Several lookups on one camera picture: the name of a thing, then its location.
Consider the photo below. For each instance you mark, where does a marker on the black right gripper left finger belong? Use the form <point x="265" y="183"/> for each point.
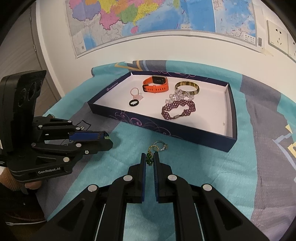
<point x="98" y="213"/>

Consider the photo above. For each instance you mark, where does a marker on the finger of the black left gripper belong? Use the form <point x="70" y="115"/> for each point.
<point x="74" y="150"/>
<point x="88" y="136"/>

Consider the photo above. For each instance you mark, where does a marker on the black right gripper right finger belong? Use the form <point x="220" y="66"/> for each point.
<point x="201" y="212"/>

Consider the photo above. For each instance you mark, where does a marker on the orange smart watch band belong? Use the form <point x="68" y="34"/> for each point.
<point x="155" y="84"/>

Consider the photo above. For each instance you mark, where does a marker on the grey wooden door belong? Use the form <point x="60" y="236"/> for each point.
<point x="21" y="51"/>

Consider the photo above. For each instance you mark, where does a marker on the teal grey bed sheet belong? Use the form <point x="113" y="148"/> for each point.
<point x="257" y="175"/>

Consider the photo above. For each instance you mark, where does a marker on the dark blue shallow box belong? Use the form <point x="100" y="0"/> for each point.
<point x="208" y="118"/>

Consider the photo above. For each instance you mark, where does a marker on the colourful wall map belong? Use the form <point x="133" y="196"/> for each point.
<point x="96" y="24"/>

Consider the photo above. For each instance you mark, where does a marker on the white wall socket panel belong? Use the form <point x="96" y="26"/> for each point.
<point x="281" y="40"/>

